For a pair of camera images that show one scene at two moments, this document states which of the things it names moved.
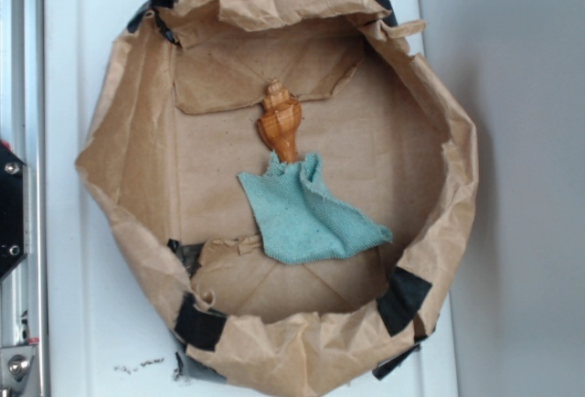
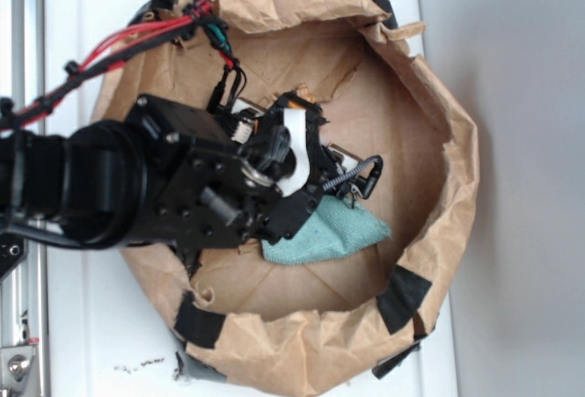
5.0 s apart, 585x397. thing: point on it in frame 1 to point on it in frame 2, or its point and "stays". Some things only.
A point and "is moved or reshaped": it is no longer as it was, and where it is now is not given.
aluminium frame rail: (23, 130) stays
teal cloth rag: (301, 219) stays
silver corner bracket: (15, 366) stays
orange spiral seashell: (281, 123) is moved or reshaped
